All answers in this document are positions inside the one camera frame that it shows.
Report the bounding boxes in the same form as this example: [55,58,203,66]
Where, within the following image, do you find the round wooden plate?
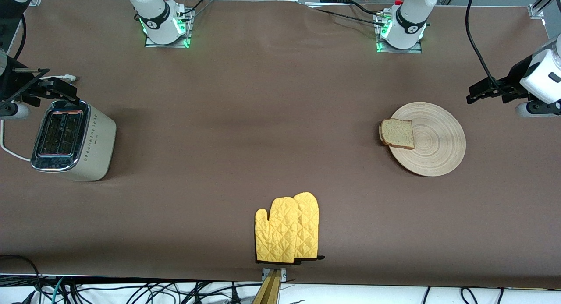
[387,102,466,177]

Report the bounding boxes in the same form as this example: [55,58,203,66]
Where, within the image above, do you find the slice of brown bread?
[379,118,416,150]

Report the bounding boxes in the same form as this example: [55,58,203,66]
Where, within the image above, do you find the cream toaster with chrome top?
[30,99,117,182]

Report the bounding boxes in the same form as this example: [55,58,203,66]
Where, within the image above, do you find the brown table cover sheet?
[0,0,561,289]

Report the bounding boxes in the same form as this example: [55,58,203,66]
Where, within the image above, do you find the yellow quilted oven mitt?
[255,197,300,264]
[293,192,326,262]

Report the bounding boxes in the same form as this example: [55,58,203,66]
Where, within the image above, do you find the white toaster power cord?
[0,74,81,162]

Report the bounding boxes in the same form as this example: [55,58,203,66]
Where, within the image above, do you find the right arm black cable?
[14,14,28,60]

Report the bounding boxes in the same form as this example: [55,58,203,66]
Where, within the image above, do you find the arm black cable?
[14,14,28,60]
[465,0,522,96]

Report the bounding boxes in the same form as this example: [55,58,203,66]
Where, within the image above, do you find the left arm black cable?
[465,0,522,96]

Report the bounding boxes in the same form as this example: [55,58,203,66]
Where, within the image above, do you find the aluminium frame profile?
[528,0,561,19]

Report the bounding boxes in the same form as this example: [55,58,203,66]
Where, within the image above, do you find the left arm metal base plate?
[375,13,423,54]

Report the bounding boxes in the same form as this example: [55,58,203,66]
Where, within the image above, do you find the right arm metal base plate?
[145,8,192,49]

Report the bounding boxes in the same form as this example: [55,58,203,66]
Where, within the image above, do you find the short black base cable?
[348,1,382,16]

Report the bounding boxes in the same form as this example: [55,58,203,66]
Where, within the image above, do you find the long black base cable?
[313,8,382,27]

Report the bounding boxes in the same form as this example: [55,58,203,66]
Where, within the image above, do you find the black cable at base plate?
[175,0,213,16]

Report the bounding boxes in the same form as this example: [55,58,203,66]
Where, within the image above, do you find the looped black floor cable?
[0,254,42,304]

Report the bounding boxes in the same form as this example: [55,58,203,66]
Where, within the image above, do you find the teal floor cable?
[46,277,66,304]

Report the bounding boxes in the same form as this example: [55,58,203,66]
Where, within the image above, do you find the metal mount bracket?
[261,268,288,282]

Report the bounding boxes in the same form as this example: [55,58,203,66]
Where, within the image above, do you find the yellow camera mount bar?
[251,269,281,304]

